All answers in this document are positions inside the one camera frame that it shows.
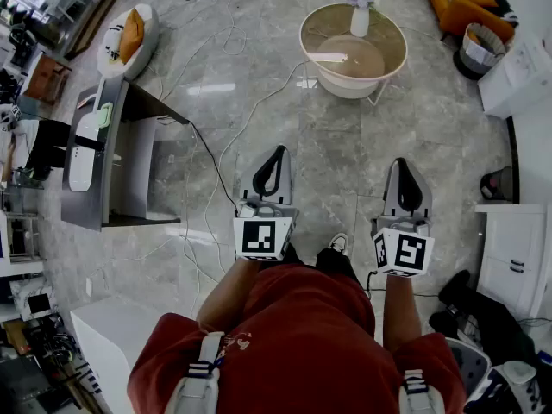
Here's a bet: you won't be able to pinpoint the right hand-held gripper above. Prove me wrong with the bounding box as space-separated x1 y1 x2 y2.
371 158 436 279

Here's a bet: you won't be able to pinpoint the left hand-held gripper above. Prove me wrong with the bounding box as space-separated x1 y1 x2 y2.
232 144 299 262

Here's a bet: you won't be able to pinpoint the person's right forearm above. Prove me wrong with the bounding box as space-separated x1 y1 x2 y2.
382 273 423 353

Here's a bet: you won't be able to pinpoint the person's left forearm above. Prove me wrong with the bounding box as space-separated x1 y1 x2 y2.
196 256 264 332

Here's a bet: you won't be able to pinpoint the round glass coffee table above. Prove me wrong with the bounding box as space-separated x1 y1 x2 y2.
299 2 409 107

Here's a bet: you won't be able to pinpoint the person's right white shoe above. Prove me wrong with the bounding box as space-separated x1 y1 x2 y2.
327 233 349 256

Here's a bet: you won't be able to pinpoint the small dark bin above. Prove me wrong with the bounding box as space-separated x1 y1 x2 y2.
479 166 514 202

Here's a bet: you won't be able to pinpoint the person's black trousers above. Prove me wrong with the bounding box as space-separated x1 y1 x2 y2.
275 243 364 286

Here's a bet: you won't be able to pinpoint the black bag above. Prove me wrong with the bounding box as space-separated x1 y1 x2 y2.
429 269 536 368

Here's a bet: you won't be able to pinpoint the person's red shirt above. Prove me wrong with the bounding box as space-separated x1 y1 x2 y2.
127 263 469 414

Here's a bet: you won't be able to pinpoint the black desk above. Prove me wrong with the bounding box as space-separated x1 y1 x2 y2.
60 75 191 232

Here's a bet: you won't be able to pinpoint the plain white box cabinet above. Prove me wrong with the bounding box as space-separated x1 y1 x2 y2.
476 36 552 120

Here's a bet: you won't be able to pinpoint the grey woven basket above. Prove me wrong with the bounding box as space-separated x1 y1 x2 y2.
452 22 515 81

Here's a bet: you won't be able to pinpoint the white grey device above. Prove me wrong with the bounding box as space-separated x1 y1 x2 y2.
443 336 544 414

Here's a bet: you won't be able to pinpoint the white vase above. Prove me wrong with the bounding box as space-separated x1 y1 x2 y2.
349 7 371 38

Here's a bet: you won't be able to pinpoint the long white board device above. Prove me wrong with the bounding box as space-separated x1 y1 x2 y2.
68 112 101 192

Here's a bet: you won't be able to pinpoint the white bean bag chair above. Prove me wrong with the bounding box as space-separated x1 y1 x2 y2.
97 4 160 81

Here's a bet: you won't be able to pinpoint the orange sofa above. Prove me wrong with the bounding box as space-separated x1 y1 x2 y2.
416 0 518 42

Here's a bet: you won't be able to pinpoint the orange pillow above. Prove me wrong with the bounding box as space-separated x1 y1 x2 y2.
118 9 146 66

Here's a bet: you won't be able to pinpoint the white printed pillow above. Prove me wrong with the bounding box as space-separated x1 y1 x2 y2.
104 23 126 62

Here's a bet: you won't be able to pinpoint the low white cabinet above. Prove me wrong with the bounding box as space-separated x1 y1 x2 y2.
70 298 173 414

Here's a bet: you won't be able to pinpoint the black striped blanket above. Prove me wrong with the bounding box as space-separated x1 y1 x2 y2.
476 0 521 28

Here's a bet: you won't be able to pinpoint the wooden floor platform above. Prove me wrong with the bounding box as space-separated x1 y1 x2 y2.
64 0 124 60

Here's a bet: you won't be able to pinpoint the small wooden side table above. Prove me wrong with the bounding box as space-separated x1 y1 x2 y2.
25 53 72 105

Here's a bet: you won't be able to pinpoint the small monitor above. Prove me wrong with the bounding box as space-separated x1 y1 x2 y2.
26 292 53 318

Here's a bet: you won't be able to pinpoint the black floor cable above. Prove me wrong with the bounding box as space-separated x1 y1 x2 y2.
187 121 241 213

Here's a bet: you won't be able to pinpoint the white cabinet with black handles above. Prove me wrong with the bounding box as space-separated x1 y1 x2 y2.
474 203 549 318

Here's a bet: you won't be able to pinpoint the white floor cable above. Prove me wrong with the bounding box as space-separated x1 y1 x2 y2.
141 0 311 301

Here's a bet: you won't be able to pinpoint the person's right grey shoulder strap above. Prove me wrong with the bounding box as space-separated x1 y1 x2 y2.
398 368 445 414

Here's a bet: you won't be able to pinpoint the person's grey shoulder strap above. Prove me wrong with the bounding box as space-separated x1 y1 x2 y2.
398 368 445 414
166 330 225 414

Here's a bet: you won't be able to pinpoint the person's left grey shoulder strap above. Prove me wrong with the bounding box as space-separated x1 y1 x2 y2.
166 330 225 414

